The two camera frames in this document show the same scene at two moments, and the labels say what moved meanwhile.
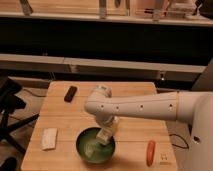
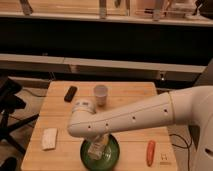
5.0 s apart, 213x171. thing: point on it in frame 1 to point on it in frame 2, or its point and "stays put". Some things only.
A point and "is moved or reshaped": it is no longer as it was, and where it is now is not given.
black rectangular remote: [70, 94] stays put
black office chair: [10, 102] stays put
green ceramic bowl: [91, 149] is moved or reshaped
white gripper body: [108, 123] to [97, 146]
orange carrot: [150, 153] stays put
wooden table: [140, 144] stays put
